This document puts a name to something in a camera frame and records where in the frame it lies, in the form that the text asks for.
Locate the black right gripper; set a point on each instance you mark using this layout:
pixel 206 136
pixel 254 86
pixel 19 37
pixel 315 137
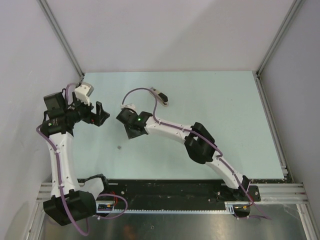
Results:
pixel 131 134

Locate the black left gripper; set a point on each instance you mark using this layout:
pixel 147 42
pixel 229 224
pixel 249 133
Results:
pixel 96 119

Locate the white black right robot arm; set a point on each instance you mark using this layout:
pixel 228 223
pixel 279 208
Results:
pixel 199 144

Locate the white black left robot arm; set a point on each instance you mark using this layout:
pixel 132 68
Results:
pixel 69 202

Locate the beige and black stapler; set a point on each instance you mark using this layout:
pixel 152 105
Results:
pixel 160 96

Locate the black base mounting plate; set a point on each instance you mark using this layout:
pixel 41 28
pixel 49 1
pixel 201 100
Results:
pixel 140 193

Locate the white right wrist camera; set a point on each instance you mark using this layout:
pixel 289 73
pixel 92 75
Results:
pixel 130 106

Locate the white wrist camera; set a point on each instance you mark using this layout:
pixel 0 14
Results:
pixel 130 106
pixel 83 93

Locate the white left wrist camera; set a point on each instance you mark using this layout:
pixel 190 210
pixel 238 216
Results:
pixel 83 93

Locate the grey slotted cable duct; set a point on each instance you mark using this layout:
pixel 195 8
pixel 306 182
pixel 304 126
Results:
pixel 107 207

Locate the aluminium frame rail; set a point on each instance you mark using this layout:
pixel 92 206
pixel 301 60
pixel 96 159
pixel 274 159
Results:
pixel 270 193

